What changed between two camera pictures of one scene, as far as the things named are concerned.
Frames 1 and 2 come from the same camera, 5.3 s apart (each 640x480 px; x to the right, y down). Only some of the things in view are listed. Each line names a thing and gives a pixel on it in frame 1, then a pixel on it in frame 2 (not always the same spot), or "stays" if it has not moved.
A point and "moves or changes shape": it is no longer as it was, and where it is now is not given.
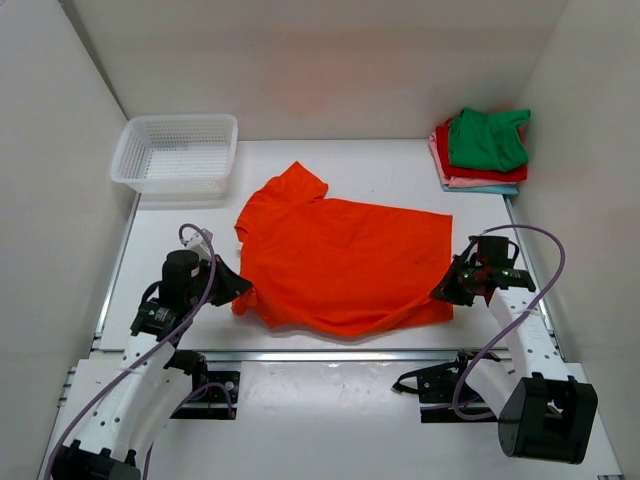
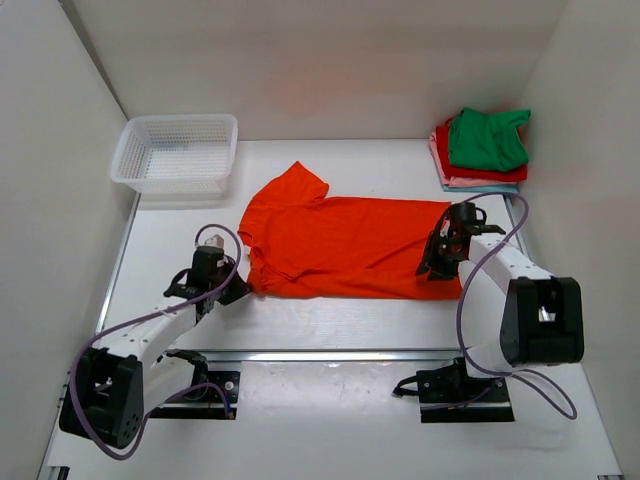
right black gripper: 446,291 -> 430,266
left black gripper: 233,284 stays
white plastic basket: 176,156 stays
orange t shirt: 336,267 moves or changes shape
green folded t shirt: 485,140 stays
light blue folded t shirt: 505,189 stays
